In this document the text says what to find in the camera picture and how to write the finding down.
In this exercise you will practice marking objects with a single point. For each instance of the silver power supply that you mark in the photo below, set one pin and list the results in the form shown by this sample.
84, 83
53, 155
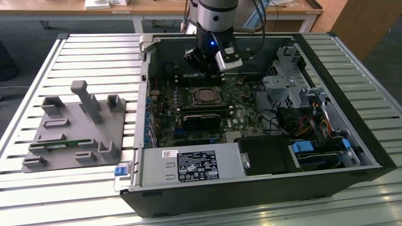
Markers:
157, 164

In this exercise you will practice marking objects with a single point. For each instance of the green RAM stick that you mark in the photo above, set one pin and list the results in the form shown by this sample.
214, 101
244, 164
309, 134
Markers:
74, 143

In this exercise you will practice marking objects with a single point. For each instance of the silver drive cage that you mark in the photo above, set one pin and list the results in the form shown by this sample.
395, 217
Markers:
283, 87

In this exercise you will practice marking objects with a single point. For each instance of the wooden cabinet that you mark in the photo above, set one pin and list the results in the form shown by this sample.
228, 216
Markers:
368, 23

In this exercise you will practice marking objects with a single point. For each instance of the wooden desk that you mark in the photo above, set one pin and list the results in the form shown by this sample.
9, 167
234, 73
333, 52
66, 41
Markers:
63, 11

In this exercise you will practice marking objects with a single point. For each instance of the black plastic duct cover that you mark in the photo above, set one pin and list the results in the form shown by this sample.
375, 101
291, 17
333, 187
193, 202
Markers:
268, 155

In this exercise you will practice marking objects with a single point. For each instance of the blue plastic clip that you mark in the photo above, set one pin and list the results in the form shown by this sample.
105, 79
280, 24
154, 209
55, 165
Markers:
347, 144

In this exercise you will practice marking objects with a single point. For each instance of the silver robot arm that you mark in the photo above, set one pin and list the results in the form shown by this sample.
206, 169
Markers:
217, 18

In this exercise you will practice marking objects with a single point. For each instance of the blue case latch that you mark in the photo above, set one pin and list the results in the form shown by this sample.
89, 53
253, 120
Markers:
122, 170

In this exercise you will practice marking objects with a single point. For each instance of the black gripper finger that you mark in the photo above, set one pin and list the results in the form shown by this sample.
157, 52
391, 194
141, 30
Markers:
193, 58

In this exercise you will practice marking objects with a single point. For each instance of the black RAM stick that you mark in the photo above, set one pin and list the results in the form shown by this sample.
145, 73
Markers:
189, 110

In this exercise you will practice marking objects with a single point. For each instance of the black PC case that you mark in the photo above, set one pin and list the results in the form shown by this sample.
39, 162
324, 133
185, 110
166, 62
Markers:
220, 200

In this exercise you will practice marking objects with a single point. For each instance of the silver CPU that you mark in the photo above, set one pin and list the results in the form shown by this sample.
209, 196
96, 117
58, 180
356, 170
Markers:
208, 95

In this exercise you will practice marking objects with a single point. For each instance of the black graphics card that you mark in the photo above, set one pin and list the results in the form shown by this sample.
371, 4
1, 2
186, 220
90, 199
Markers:
201, 122

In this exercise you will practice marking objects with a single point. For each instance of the blue disk carrier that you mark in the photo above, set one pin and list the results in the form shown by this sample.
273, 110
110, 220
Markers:
303, 147

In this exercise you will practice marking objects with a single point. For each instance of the small silver heatsink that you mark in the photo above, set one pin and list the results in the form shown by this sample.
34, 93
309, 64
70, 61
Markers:
233, 136

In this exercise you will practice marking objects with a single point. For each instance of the white box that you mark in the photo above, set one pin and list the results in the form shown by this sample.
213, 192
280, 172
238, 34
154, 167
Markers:
98, 4

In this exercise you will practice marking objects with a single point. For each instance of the grey parts rack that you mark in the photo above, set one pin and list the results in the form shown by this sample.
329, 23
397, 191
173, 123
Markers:
78, 131

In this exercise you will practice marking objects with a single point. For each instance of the green motherboard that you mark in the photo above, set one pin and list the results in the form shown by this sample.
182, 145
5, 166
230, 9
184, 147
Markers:
245, 113

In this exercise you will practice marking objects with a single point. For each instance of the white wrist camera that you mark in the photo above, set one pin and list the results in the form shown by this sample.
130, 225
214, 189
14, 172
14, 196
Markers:
229, 58

